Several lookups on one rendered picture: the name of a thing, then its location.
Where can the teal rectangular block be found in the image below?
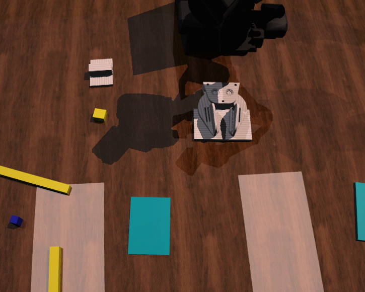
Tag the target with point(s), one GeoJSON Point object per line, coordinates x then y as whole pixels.
{"type": "Point", "coordinates": [360, 210]}

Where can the yellow flat bar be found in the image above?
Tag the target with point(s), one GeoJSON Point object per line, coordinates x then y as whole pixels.
{"type": "Point", "coordinates": [34, 180]}

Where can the teal rectangular plate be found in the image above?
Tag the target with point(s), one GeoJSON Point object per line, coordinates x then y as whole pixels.
{"type": "Point", "coordinates": [149, 226]}

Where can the small blue cube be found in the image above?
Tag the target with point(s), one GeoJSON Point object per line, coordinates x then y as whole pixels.
{"type": "Point", "coordinates": [15, 220]}

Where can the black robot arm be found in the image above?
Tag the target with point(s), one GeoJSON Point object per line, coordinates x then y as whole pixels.
{"type": "Point", "coordinates": [237, 34]}

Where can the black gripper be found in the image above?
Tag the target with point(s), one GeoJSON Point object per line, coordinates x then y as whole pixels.
{"type": "Point", "coordinates": [271, 18]}

